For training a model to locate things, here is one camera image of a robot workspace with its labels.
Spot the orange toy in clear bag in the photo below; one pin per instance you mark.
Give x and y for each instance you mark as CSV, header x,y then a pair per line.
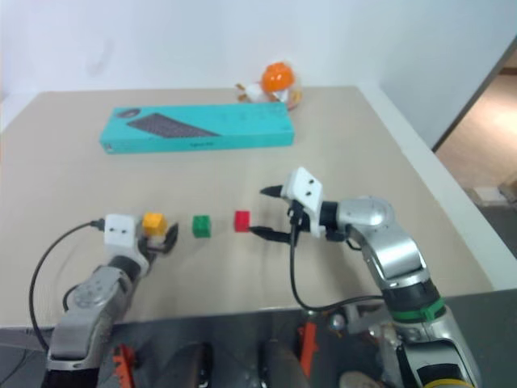
x,y
277,83

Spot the teal keyboard box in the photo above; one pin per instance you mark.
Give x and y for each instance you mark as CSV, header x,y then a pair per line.
x,y
202,128

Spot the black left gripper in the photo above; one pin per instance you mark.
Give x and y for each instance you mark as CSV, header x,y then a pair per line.
x,y
155,247

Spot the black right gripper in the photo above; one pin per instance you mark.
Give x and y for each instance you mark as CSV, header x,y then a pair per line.
x,y
297,220

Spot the green cube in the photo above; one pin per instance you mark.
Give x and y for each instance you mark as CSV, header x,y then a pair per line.
x,y
201,226

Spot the shiny silver knob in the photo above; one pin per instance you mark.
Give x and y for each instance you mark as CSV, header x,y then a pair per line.
x,y
337,321

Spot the orange clamp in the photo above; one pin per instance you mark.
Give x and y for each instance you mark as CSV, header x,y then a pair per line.
x,y
123,363
308,347

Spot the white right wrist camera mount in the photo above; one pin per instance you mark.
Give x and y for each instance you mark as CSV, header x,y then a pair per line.
x,y
305,194

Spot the red cube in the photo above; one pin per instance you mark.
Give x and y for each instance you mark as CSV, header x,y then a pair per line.
x,y
242,221

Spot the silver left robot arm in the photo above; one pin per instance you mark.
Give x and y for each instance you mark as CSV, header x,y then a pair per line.
x,y
91,307

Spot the yellow cube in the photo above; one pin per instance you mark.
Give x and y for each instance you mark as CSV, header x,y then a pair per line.
x,y
154,223

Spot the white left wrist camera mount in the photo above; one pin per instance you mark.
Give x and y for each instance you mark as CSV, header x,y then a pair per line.
x,y
119,231

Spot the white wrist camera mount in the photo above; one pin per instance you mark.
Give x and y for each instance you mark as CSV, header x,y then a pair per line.
x,y
119,231
305,194

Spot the beige cardboard piece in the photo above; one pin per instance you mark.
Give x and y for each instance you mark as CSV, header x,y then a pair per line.
x,y
494,193

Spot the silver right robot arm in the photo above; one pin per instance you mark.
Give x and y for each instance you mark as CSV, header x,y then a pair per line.
x,y
396,250

